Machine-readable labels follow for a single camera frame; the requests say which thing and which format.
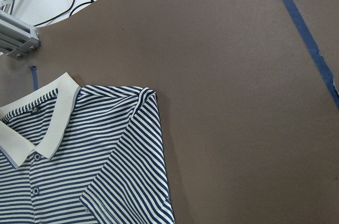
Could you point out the navy white striped polo shirt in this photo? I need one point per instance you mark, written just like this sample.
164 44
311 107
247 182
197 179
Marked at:
92 154

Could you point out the aluminium frame post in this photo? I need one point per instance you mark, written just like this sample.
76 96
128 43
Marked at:
17 37

